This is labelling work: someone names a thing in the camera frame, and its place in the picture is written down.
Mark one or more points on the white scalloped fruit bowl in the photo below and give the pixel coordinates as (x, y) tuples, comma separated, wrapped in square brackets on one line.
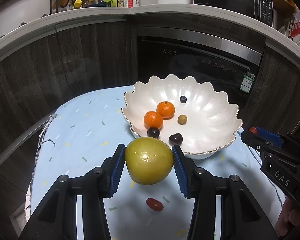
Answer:
[(212, 121)]

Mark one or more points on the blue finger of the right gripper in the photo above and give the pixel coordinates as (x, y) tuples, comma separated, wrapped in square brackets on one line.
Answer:
[(273, 138), (252, 140)]

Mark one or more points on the orange tangerine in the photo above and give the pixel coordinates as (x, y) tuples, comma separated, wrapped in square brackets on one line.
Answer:
[(153, 119), (165, 109)]

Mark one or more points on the green lidded jar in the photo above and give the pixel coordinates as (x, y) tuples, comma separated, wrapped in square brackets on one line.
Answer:
[(106, 3)]

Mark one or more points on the built-in black dishwasher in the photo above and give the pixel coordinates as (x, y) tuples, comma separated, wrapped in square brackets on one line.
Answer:
[(228, 65)]

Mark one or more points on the large yellow-green citrus fruit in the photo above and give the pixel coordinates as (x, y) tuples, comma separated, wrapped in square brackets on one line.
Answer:
[(148, 160)]

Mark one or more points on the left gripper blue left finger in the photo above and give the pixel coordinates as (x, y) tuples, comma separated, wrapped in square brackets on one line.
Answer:
[(55, 216)]

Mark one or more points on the person's right hand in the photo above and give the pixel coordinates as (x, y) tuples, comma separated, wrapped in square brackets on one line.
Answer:
[(290, 214)]

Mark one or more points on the yellow cap bottle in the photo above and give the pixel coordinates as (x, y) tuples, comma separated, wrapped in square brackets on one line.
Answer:
[(77, 4)]

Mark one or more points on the light blue patterned cloth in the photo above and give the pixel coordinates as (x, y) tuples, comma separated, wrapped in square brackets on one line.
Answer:
[(87, 129)]

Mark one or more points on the red plastic bag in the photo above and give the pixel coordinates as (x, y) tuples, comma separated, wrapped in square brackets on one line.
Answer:
[(291, 27)]

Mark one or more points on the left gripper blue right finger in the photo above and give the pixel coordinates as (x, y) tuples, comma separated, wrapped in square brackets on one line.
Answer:
[(241, 215)]

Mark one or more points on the orange tangerine in bowl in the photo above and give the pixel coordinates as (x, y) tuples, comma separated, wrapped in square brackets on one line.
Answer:
[(165, 109)]

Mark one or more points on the small tan longan in bowl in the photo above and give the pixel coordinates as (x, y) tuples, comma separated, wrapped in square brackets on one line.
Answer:
[(182, 119)]

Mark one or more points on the red cherry tomato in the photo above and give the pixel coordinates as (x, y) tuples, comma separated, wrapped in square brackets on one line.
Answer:
[(154, 204), (253, 130)]

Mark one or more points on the dark blueberry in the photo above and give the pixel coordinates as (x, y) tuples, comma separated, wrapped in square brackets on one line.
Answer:
[(183, 99)]

